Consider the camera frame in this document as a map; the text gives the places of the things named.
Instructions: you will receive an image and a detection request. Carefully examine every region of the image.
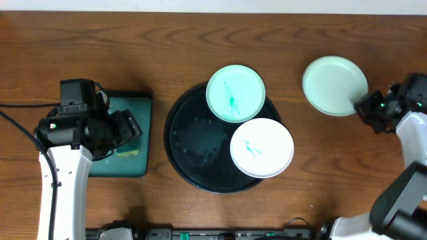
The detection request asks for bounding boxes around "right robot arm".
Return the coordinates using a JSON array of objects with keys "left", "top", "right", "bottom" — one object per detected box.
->
[{"left": 317, "top": 73, "right": 426, "bottom": 239}]

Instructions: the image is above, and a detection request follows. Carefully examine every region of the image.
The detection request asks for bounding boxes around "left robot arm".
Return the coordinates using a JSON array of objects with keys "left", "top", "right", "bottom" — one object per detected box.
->
[{"left": 35, "top": 106, "right": 142, "bottom": 239}]

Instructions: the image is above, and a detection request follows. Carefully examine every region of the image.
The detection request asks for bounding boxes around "mint green plate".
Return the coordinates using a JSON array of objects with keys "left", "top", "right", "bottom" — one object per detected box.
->
[{"left": 302, "top": 56, "right": 368, "bottom": 117}]

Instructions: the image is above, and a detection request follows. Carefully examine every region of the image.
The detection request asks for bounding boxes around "black rectangular sponge tray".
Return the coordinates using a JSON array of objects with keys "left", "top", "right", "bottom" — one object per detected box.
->
[{"left": 89, "top": 90, "right": 153, "bottom": 177}]

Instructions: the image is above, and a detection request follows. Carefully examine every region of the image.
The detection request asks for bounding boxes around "round black tray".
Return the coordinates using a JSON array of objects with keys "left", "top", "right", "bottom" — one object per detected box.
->
[{"left": 163, "top": 83, "right": 262, "bottom": 194}]

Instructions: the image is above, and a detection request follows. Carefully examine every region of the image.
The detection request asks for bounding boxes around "white plate with stain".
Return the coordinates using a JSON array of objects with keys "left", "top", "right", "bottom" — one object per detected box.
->
[{"left": 230, "top": 118, "right": 295, "bottom": 179}]

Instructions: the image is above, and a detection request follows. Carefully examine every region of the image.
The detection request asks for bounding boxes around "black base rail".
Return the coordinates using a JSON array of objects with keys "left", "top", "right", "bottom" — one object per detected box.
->
[{"left": 85, "top": 220, "right": 316, "bottom": 240}]

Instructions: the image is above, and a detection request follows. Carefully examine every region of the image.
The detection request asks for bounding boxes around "mint plate with stain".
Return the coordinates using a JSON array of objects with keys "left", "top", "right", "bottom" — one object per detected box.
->
[{"left": 205, "top": 65, "right": 266, "bottom": 123}]

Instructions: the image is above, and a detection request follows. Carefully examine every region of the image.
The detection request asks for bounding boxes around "green and yellow sponge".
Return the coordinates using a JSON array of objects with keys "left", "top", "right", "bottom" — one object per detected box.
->
[{"left": 116, "top": 139, "right": 140, "bottom": 157}]

